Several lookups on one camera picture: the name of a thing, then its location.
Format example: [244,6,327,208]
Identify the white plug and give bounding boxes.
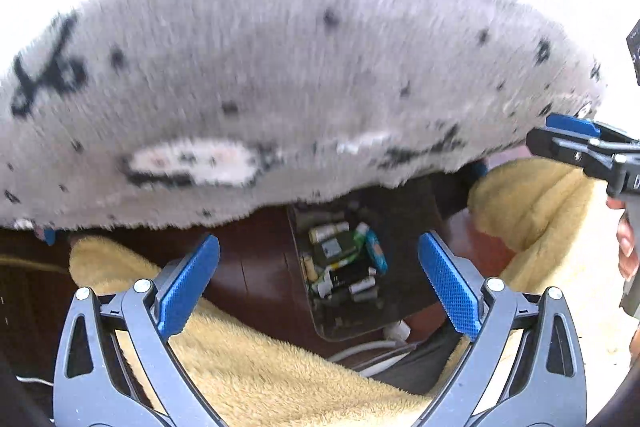
[382,319,412,341]

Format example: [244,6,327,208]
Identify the black bin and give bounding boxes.
[286,177,453,343]

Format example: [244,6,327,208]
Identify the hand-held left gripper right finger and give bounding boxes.
[417,231,587,427]

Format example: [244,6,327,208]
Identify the yellow bottle with white cap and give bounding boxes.
[308,222,351,244]

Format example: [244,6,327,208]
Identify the person's right hand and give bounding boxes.
[606,197,640,281]

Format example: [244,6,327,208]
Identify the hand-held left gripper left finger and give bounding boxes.
[52,233,223,427]

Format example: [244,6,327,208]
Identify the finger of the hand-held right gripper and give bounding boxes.
[545,114,640,146]
[526,128,626,195]

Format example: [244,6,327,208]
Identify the white jar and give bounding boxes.
[348,277,379,301]

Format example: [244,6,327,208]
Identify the small yellow tube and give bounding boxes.
[301,254,321,283]

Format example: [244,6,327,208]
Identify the blue tube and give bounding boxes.
[365,229,389,273]

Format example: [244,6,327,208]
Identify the grey printed blanket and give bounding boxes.
[0,0,608,233]

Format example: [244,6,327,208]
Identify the yellow fleece blanket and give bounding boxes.
[69,157,640,427]

